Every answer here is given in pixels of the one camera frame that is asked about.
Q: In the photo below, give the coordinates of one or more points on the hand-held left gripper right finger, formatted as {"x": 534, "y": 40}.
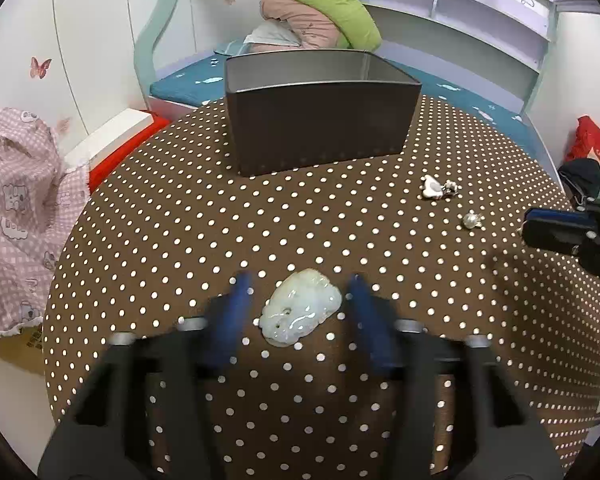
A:
{"x": 375, "y": 325}

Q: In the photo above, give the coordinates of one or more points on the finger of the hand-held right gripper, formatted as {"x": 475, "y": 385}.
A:
{"x": 555, "y": 230}

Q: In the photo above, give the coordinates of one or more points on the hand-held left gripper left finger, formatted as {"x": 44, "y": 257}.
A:
{"x": 227, "y": 320}

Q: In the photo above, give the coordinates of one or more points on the pale green jade pendant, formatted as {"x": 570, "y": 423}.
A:
{"x": 300, "y": 305}

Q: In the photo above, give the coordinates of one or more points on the grey metal box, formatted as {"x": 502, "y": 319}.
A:
{"x": 320, "y": 125}

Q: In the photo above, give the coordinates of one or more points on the dark cloth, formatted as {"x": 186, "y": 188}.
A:
{"x": 580, "y": 177}

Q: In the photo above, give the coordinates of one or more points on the pearl earring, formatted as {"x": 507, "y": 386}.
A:
{"x": 471, "y": 220}

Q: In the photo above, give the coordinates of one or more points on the brown polka dot tablecloth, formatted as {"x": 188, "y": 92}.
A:
{"x": 230, "y": 230}

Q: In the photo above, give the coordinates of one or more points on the red bag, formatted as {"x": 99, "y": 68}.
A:
{"x": 587, "y": 140}

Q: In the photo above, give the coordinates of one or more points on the silver charm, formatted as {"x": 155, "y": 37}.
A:
{"x": 451, "y": 190}

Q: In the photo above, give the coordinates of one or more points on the white shell pendant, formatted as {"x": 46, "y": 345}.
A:
{"x": 431, "y": 187}

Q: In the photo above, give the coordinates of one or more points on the red ottoman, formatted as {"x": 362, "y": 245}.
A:
{"x": 125, "y": 152}

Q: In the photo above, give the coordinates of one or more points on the cardboard box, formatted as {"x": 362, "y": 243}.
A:
{"x": 20, "y": 350}

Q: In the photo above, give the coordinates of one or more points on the white board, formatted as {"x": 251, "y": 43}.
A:
{"x": 110, "y": 132}

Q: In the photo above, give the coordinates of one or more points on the blue printed bed sheet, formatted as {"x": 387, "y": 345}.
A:
{"x": 190, "y": 85}

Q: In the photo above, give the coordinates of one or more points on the pink printed blanket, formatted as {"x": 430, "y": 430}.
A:
{"x": 15, "y": 210}

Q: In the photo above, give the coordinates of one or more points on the white pillow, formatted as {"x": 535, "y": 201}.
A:
{"x": 270, "y": 37}

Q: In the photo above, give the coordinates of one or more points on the pink quilt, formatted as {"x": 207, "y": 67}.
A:
{"x": 305, "y": 25}

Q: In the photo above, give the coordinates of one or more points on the white wardrobe doors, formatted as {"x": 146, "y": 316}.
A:
{"x": 95, "y": 35}

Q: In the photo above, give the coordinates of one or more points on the pink butterfly sticker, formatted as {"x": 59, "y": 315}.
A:
{"x": 40, "y": 67}

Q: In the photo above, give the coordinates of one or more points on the lilac wall shelf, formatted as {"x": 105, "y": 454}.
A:
{"x": 455, "y": 15}

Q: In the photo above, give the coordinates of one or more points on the teal bunk bed frame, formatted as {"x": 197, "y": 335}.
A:
{"x": 152, "y": 35}

